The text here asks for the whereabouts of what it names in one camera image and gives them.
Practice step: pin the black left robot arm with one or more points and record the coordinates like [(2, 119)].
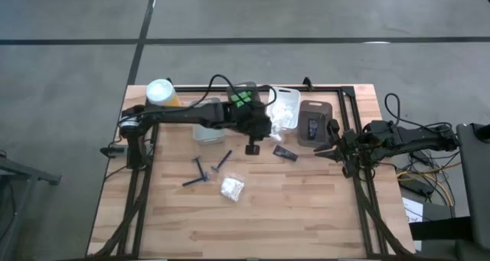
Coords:
[(180, 117)]

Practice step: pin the dark blue disposable razor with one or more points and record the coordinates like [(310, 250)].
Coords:
[(200, 168), (193, 181), (223, 160)]

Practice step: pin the yellow canister with white lid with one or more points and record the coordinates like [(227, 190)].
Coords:
[(160, 92)]

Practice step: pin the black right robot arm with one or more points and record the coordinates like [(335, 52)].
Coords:
[(417, 138)]

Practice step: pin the clear bag of cotton pads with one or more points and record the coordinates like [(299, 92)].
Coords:
[(232, 188)]

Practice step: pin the black power brick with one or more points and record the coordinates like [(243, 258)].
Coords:
[(415, 184)]

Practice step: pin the white cotton bag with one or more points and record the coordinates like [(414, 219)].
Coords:
[(285, 107)]

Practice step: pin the brown translucent plastic bin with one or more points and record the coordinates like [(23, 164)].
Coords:
[(306, 113)]

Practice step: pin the black toiletry tube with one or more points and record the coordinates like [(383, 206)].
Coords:
[(314, 129)]

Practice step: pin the black table clamp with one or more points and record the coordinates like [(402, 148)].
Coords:
[(307, 83), (169, 81)]

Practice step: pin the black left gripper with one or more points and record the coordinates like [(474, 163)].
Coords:
[(243, 119)]

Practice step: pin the black aluminium frame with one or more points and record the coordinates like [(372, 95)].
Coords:
[(325, 89)]

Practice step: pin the green packet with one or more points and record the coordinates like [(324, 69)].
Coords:
[(241, 103)]

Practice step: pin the frosted translucent plastic bin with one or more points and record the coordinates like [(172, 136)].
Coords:
[(208, 135)]

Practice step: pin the white plastic bin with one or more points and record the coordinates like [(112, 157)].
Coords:
[(293, 96)]

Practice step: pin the green travel bottle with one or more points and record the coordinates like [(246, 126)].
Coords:
[(234, 98)]

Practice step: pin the grey metal cart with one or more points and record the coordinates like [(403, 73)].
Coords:
[(23, 171)]

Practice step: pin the smoked dark transparent bin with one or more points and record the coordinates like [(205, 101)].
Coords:
[(245, 85)]

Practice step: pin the dark blue toiletry tube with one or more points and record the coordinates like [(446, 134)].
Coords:
[(285, 153)]

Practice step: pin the white paper sheet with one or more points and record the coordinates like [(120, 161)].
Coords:
[(411, 211)]

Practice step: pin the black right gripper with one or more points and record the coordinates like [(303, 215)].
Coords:
[(354, 146)]

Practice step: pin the clear bag of cotton balls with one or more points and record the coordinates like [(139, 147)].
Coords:
[(285, 121)]

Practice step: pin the dark grey equipment case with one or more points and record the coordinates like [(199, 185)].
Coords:
[(474, 177)]

